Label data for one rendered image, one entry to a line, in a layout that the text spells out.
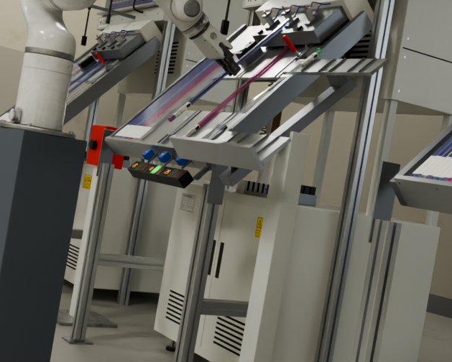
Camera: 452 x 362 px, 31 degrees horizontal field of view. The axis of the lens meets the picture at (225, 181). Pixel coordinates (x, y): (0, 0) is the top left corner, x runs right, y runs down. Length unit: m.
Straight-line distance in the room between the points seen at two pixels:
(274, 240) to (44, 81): 0.69
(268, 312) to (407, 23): 1.08
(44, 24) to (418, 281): 1.52
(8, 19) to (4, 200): 4.36
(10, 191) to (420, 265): 1.46
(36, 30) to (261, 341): 0.96
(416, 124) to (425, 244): 2.98
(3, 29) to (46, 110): 4.26
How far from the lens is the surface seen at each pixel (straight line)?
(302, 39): 2.62
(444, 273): 5.57
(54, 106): 2.03
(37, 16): 2.09
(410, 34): 2.75
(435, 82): 2.82
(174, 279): 2.99
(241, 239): 2.65
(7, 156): 2.00
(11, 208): 1.96
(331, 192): 6.10
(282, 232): 2.13
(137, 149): 2.70
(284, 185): 2.12
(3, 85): 6.26
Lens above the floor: 0.68
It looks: 1 degrees down
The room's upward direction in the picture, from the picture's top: 10 degrees clockwise
